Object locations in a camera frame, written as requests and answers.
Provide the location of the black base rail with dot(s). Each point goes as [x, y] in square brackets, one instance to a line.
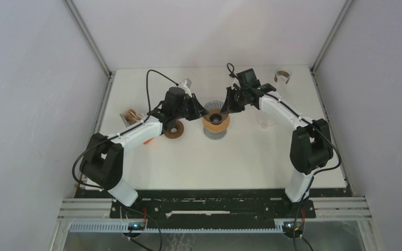
[245, 209]

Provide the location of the clear glass dripper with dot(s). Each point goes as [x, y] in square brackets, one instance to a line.
[264, 120]

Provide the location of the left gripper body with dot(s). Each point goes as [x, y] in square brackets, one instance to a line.
[183, 113]

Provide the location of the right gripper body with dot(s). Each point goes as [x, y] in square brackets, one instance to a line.
[238, 101]

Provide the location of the grey ribbed glass dripper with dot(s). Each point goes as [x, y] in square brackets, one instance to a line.
[215, 115]

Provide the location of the orange filter holder box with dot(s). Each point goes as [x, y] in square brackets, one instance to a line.
[148, 141]

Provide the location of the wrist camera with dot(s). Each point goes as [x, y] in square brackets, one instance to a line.
[248, 78]
[185, 86]

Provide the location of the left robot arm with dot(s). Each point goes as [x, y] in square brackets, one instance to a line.
[103, 160]

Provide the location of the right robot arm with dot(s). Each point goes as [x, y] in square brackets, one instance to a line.
[311, 147]

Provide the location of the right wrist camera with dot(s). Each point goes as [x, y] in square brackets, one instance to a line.
[248, 78]

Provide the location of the clear glass with brown band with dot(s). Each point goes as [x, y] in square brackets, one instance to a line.
[281, 78]

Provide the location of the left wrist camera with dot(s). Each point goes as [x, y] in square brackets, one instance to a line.
[185, 86]

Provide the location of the grey glass carafe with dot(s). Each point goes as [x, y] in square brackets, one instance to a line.
[214, 135]

